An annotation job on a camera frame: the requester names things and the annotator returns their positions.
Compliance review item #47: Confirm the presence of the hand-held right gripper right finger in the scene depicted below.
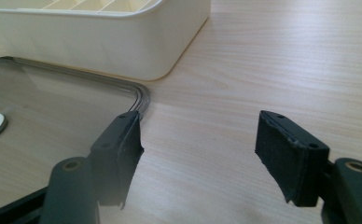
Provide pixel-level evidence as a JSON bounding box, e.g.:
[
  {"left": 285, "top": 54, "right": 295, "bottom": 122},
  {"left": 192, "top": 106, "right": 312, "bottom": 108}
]
[{"left": 255, "top": 109, "right": 362, "bottom": 224}]

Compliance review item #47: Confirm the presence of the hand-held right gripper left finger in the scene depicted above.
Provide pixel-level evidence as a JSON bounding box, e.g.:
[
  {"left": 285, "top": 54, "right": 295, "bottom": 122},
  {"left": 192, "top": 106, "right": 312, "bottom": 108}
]
[{"left": 39, "top": 110, "right": 145, "bottom": 224}]

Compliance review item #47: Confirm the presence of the clear glass lid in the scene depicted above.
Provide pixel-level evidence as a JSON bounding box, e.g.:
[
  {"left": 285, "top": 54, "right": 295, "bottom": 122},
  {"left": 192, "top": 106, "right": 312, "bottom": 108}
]
[{"left": 0, "top": 56, "right": 151, "bottom": 210}]

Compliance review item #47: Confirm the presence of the cream plastic compartment box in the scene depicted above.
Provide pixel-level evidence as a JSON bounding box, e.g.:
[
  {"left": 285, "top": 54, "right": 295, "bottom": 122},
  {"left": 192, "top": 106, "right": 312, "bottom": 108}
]
[{"left": 0, "top": 0, "right": 212, "bottom": 82}]

